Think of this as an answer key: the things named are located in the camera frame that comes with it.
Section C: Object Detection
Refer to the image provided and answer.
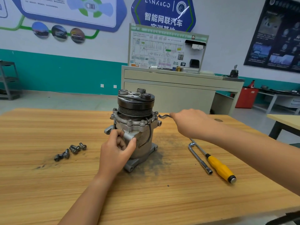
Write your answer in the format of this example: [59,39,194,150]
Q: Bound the person's right hand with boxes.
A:
[170,108,222,142]

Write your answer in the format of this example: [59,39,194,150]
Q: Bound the person's left hand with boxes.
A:
[97,129,138,181]

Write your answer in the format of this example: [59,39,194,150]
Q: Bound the grey metal compressor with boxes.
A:
[104,88,163,173]

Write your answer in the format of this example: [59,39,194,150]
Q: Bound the person's left forearm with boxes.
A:
[57,172,116,225]

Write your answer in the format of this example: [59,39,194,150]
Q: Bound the person's right forearm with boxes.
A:
[211,124,300,196]

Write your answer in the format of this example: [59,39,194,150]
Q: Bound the silver L-shaped socket wrench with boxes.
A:
[188,141,213,175]

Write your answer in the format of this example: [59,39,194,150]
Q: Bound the beige workbench cabinet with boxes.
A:
[121,66,245,115]

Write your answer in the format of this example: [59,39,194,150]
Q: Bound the red cabinet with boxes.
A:
[235,87,259,109]

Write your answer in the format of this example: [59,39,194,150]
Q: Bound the small black device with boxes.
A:
[229,64,240,78]

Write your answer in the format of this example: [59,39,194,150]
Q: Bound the white wiring display board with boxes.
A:
[128,24,210,73]

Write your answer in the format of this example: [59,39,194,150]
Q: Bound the wooden side table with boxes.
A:
[266,114,300,139]

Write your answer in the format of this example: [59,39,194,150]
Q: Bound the grey metal shelf cart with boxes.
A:
[0,60,20,100]

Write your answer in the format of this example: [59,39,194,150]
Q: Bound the blue rounded infographic panel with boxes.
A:
[10,0,128,33]

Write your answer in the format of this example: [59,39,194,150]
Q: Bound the yellow handled screwdriver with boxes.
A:
[192,140,237,184]

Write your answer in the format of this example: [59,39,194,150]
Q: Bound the blue hexagon wall sign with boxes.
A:
[131,0,197,32]

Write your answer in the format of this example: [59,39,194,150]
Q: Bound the dark wall poster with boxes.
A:
[244,0,300,73]

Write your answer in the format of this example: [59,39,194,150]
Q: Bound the round photo wall decal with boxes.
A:
[31,21,50,39]
[70,28,86,44]
[51,25,68,42]

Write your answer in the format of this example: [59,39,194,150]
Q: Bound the white infographic wall panel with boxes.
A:
[0,0,8,18]

